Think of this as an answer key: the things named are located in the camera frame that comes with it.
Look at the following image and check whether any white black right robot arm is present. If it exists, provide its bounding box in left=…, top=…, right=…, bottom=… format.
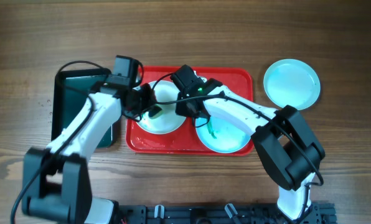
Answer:
left=174, top=78, right=325, bottom=223

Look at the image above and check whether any red plastic tray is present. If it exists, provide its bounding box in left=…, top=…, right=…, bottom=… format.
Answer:
left=125, top=67, right=253, bottom=156

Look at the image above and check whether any light blue plate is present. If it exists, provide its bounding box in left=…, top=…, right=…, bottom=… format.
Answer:
left=263, top=58, right=321, bottom=110
left=195, top=116, right=250, bottom=154

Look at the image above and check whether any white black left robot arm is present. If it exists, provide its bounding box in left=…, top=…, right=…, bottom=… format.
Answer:
left=13, top=82, right=154, bottom=223

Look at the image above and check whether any black water tray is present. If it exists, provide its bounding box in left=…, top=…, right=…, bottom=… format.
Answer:
left=51, top=68, right=111, bottom=140

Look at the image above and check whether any white round plate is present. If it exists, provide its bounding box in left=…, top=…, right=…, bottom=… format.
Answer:
left=137, top=80, right=186, bottom=134

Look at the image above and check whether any green scouring sponge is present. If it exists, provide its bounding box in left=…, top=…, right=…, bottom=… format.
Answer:
left=148, top=105, right=163, bottom=119

